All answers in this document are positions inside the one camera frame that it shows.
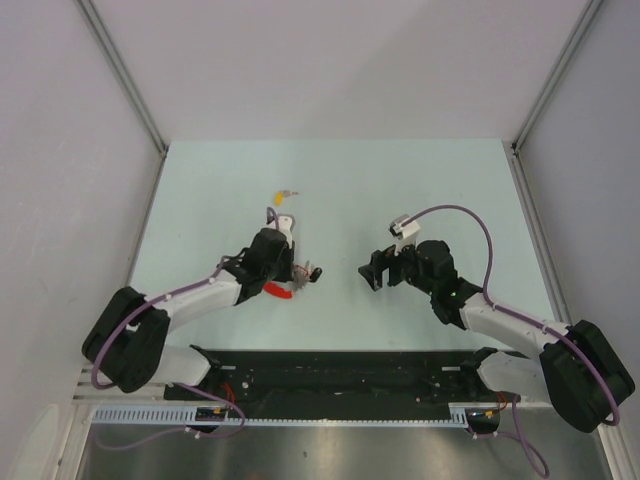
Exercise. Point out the aluminium frame post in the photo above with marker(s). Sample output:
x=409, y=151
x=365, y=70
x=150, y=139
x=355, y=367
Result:
x=117, y=65
x=561, y=65

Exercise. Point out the red handled metal key holder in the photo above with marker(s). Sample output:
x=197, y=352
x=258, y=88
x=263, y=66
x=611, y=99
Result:
x=287, y=291

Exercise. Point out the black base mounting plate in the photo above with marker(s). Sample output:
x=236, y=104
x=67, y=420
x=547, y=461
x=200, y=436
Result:
x=435, y=376

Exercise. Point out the left aluminium frame post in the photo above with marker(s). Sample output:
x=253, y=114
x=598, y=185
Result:
x=117, y=65

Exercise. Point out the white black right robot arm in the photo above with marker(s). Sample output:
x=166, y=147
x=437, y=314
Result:
x=572, y=368

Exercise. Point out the right aluminium frame post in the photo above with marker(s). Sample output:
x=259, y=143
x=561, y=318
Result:
x=561, y=65

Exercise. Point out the grey slotted cable duct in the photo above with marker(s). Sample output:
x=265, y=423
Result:
x=453, y=416

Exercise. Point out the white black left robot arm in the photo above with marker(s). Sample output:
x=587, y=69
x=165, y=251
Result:
x=128, y=344

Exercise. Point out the key with yellow tag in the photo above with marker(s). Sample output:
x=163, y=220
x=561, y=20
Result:
x=281, y=195

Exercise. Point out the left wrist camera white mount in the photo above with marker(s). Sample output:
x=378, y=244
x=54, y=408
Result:
x=283, y=223

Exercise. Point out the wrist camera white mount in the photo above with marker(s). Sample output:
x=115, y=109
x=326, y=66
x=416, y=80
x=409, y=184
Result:
x=404, y=231
x=283, y=223

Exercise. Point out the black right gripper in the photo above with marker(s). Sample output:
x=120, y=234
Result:
x=384, y=260

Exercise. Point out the key with red tag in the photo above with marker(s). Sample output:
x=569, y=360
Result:
x=301, y=268

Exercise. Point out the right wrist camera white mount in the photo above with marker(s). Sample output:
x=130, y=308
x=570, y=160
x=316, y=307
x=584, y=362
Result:
x=404, y=231

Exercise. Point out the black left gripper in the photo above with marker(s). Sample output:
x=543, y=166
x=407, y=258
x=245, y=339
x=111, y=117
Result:
x=286, y=275

